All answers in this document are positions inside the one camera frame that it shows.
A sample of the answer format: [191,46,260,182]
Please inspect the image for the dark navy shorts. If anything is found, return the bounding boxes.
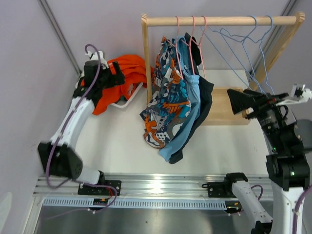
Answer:
[168,32,215,165]

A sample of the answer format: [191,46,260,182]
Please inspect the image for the blue wire hanger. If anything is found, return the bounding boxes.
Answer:
[220,15,277,95]
[200,15,259,91]

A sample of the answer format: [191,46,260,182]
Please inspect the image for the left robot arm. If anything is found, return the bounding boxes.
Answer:
[38,60,125,195]

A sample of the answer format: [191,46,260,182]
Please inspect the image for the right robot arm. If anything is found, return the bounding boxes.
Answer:
[222,85,312,234]

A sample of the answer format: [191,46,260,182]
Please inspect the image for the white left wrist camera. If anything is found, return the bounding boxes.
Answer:
[86,51,109,69]

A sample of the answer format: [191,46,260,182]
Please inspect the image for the patterned colourful shorts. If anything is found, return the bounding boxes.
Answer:
[140,37,192,149]

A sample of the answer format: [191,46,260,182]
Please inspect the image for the light blue shorts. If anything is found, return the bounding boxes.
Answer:
[159,37,200,162]

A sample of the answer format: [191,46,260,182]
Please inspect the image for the orange shorts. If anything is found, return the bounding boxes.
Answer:
[79,54,147,116]

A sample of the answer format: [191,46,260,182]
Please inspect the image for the wooden clothes rack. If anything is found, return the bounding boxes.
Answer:
[141,12,306,126]

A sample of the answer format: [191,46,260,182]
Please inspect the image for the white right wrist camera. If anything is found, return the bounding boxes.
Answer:
[277,84,312,106]

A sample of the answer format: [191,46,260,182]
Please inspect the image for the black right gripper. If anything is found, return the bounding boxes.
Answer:
[227,87,288,150]

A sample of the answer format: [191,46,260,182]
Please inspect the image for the white plastic basket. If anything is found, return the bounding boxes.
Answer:
[75,70,144,109]

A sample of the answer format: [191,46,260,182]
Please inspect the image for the aluminium mounting rail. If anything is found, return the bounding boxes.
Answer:
[33,174,273,200]

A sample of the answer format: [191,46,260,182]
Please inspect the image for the slotted cable duct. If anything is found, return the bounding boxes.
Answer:
[43,197,227,210]

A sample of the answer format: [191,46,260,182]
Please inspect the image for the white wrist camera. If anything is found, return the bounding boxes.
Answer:
[277,84,312,106]
[86,51,109,69]

